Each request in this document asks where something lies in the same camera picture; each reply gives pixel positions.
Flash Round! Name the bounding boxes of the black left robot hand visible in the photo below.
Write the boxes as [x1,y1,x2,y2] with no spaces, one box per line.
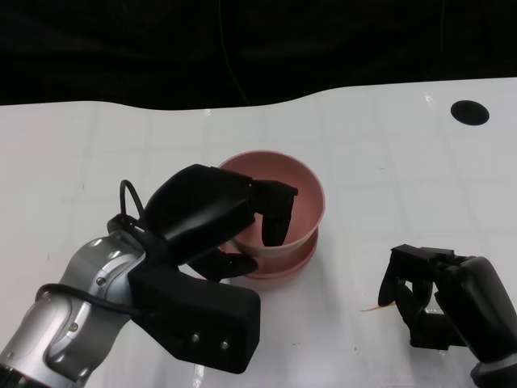
[143,163,300,284]

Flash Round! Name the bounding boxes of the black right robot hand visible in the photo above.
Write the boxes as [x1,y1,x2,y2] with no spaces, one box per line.
[377,243,517,365]

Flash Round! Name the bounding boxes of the pink plastic bowl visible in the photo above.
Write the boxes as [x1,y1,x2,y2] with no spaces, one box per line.
[258,228,321,280]
[217,150,326,274]
[243,250,318,291]

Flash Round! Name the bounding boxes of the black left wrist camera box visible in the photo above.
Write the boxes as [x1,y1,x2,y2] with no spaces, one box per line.
[107,216,262,373]

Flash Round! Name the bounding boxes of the thin dark hanging cable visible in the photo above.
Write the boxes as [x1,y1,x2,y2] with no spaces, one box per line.
[219,0,248,108]

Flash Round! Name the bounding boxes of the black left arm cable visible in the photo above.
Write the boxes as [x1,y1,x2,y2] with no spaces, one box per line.
[35,179,158,321]

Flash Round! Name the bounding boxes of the black round table cable hole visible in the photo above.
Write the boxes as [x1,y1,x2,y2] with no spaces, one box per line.
[450,99,490,126]

